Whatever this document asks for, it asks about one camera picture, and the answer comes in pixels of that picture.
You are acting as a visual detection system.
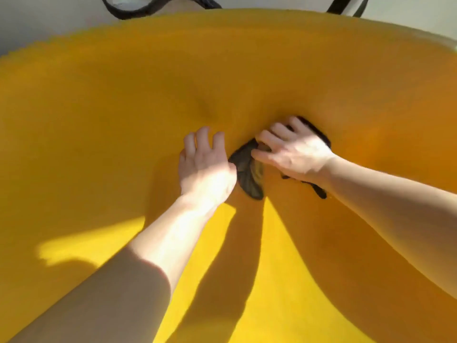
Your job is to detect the person's left hand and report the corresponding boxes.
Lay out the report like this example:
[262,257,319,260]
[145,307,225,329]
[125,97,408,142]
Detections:
[178,126,238,212]

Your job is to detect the person's right hand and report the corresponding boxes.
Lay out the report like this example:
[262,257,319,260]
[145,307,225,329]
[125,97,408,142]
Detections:
[251,116,337,185]

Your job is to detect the black fabric garment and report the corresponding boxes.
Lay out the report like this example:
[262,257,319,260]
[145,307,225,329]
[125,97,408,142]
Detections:
[228,116,332,201]

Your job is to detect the person's left forearm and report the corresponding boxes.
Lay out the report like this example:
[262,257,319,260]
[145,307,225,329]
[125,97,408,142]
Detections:
[7,196,230,343]

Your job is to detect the person's right forearm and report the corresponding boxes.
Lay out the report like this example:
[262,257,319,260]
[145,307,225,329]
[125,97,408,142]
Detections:
[317,156,457,300]

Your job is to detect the yellow cloth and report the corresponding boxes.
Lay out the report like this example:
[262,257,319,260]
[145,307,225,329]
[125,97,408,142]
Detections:
[0,9,457,343]

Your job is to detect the black thin straps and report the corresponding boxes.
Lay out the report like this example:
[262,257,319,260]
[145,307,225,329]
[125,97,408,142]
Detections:
[326,0,370,17]

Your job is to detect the black looped strap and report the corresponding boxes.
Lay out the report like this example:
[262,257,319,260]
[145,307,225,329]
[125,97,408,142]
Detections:
[100,0,223,20]

